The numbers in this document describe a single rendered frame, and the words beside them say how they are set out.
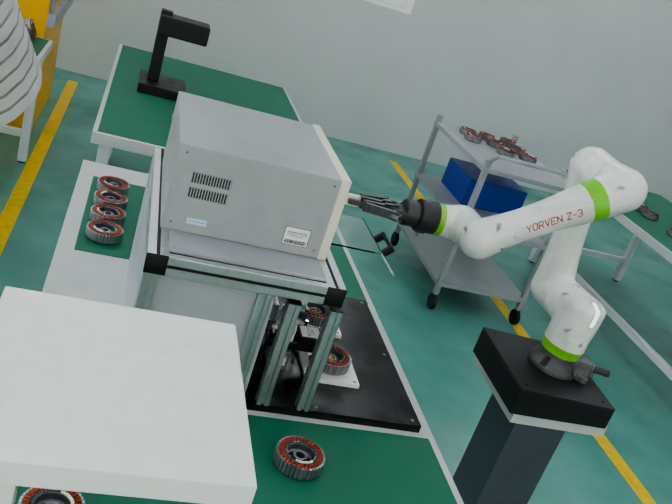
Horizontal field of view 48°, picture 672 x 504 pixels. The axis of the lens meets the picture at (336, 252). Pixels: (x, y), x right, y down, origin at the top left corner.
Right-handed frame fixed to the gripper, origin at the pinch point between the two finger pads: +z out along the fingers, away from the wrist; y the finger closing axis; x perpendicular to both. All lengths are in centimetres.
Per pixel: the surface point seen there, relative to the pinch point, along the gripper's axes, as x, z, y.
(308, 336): -30.8, 5.7, -23.0
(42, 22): -42, 120, 326
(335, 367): -36.8, -3.0, -26.1
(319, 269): -6.5, 12.0, -34.2
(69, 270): -43, 67, 12
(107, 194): -40, 61, 66
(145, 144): -43, 50, 136
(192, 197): 2, 43, -29
